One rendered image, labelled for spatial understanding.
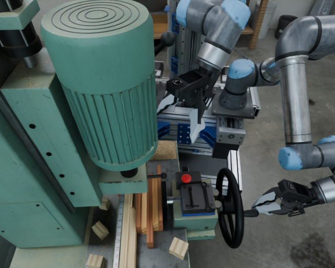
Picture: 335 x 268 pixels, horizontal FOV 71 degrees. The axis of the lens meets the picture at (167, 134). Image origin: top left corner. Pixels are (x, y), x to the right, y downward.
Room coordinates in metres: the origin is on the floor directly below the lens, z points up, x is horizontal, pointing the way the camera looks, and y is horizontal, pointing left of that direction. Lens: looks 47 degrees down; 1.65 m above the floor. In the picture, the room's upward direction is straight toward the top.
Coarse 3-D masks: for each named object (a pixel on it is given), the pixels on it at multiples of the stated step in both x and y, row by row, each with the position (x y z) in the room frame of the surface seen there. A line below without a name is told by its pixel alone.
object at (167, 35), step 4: (164, 32) 0.53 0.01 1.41; (168, 32) 0.53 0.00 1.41; (164, 36) 0.52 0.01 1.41; (168, 36) 0.52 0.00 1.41; (172, 36) 0.53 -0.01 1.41; (164, 40) 0.52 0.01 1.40; (168, 40) 0.52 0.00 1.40; (172, 40) 0.52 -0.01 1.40; (160, 44) 0.53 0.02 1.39; (164, 44) 0.52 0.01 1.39; (168, 44) 0.52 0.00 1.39; (172, 44) 0.52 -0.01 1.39; (156, 48) 0.53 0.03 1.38; (160, 48) 0.53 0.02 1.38; (156, 52) 0.53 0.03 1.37
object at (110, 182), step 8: (144, 168) 0.40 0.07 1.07; (104, 176) 0.37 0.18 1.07; (112, 176) 0.37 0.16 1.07; (120, 176) 0.37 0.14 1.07; (136, 176) 0.37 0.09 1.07; (144, 176) 0.37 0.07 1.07; (104, 184) 0.35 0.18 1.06; (112, 184) 0.35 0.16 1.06; (120, 184) 0.35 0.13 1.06; (128, 184) 0.35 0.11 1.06; (136, 184) 0.35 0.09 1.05; (144, 184) 0.36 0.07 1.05; (104, 192) 0.35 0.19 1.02; (112, 192) 0.35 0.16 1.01; (120, 192) 0.35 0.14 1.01; (128, 192) 0.35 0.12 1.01; (136, 192) 0.35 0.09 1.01; (144, 192) 0.36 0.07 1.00
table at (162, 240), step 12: (156, 168) 0.52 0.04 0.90; (168, 168) 0.52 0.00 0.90; (168, 180) 0.46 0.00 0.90; (168, 192) 0.41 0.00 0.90; (168, 216) 0.33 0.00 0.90; (168, 228) 0.29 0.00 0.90; (180, 228) 0.29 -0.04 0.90; (144, 240) 0.25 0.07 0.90; (156, 240) 0.25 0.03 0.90; (168, 240) 0.25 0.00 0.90; (144, 252) 0.22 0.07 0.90; (156, 252) 0.22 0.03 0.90; (168, 252) 0.22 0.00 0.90; (144, 264) 0.19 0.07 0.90; (156, 264) 0.19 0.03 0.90; (168, 264) 0.19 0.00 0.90; (180, 264) 0.19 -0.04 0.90
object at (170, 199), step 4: (164, 184) 0.39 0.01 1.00; (164, 188) 0.38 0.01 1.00; (164, 192) 0.36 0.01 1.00; (164, 196) 0.35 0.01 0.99; (164, 200) 0.33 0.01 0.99; (168, 200) 0.35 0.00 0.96; (172, 200) 0.35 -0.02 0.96; (176, 200) 0.35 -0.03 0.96; (164, 204) 0.32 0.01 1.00; (168, 204) 0.35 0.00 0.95; (164, 208) 0.31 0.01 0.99; (164, 212) 0.31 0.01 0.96; (164, 216) 0.31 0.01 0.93
